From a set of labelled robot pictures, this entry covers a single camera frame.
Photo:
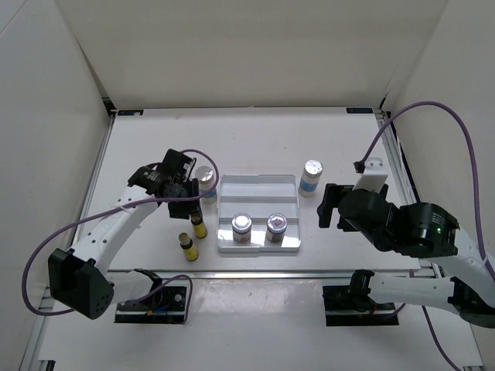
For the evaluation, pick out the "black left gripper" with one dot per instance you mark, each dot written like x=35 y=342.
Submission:
x=190 y=207

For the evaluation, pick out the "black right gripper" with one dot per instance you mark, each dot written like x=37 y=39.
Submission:
x=331 y=194

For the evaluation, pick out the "yellow-label small bottle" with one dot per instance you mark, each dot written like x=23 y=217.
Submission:
x=199 y=227
x=189 y=249

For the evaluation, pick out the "silver-lid spice jar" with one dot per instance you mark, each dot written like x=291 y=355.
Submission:
x=241 y=227

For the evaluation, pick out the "red-logo-lid spice jar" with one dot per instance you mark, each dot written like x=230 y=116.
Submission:
x=276 y=227

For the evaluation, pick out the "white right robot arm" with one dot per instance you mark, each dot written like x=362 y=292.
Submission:
x=423 y=231

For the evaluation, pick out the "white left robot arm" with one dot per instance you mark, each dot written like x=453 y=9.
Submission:
x=78 y=277

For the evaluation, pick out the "left blue-label salt shaker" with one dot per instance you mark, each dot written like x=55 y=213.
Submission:
x=206 y=180

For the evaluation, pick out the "blue-label salt shaker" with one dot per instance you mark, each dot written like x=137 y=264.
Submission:
x=206 y=180
x=310 y=177

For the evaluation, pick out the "right blue-label salt shaker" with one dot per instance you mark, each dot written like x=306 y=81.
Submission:
x=310 y=177

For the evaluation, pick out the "white divided plastic tray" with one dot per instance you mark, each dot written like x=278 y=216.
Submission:
x=259 y=196

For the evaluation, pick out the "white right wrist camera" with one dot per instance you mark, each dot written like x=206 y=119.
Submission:
x=373 y=174

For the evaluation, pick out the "aluminium table frame rail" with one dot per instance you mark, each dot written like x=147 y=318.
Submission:
x=259 y=274

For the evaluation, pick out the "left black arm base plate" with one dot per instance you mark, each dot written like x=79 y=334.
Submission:
x=169 y=307

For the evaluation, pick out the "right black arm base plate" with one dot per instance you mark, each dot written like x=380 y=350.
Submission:
x=341 y=310

